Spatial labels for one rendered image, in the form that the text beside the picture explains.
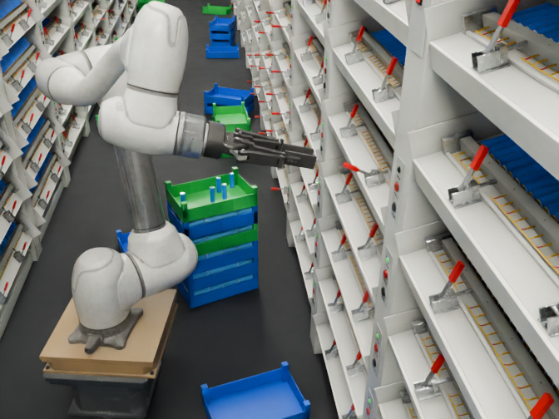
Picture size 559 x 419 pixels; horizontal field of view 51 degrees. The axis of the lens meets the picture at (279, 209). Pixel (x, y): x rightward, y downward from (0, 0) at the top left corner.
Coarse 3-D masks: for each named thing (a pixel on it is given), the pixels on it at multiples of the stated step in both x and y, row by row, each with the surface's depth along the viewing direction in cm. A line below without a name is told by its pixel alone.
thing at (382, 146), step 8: (360, 104) 164; (360, 112) 159; (368, 120) 154; (368, 128) 152; (376, 128) 149; (376, 136) 145; (368, 144) 146; (376, 144) 145; (384, 144) 141; (376, 152) 141; (384, 152) 138; (384, 160) 139; (392, 160) 134
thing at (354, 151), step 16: (336, 96) 166; (352, 96) 167; (336, 112) 169; (336, 128) 161; (352, 144) 151; (352, 160) 143; (368, 160) 141; (368, 192) 130; (384, 192) 128; (384, 208) 115; (384, 224) 117
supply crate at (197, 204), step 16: (224, 176) 239; (240, 176) 237; (176, 192) 232; (192, 192) 235; (208, 192) 236; (240, 192) 236; (256, 192) 225; (176, 208) 220; (192, 208) 215; (208, 208) 218; (224, 208) 221; (240, 208) 225
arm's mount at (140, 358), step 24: (72, 312) 193; (144, 312) 193; (168, 312) 193; (144, 336) 183; (168, 336) 193; (48, 360) 176; (72, 360) 176; (96, 360) 175; (120, 360) 174; (144, 360) 175
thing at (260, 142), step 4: (236, 132) 124; (236, 136) 124; (240, 136) 124; (244, 136) 124; (248, 136) 125; (252, 140) 125; (256, 140) 125; (260, 140) 126; (264, 140) 126; (268, 140) 127; (272, 140) 127; (280, 140) 128; (256, 144) 126; (260, 144) 126; (264, 144) 126; (268, 144) 126; (272, 144) 127; (276, 144) 127; (280, 144) 127; (272, 148) 127
